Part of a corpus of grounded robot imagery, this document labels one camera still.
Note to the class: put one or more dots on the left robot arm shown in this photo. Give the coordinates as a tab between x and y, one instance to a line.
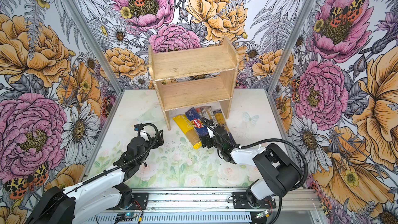
77	203

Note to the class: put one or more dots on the blue Barilla pasta box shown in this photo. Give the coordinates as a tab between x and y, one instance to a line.
195	119

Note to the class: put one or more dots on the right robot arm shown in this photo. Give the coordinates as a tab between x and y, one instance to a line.
279	173

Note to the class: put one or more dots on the yellow blue spaghetti bag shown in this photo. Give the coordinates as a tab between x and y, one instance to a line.
222	122

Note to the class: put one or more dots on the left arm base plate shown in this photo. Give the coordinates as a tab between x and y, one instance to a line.
132	201

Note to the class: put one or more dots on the right green circuit board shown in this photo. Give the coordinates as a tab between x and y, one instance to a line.
263	214

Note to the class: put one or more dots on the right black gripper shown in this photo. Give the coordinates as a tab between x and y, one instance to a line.
208	139

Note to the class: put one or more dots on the wooden two-tier shelf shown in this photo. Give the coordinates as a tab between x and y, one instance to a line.
194	77

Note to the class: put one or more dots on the clear blue-end spaghetti bag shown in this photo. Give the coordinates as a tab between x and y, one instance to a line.
209	116

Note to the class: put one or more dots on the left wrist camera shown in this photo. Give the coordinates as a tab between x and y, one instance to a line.
138	127

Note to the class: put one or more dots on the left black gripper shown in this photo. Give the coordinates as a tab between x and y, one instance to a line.
160	139

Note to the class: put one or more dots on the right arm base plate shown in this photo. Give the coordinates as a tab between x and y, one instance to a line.
240	201

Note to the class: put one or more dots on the aluminium front rail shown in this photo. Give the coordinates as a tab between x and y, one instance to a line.
170	200

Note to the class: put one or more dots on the left green circuit board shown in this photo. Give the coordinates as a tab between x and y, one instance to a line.
127	217

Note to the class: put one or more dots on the green circuit board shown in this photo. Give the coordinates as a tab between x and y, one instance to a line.
263	214
127	217

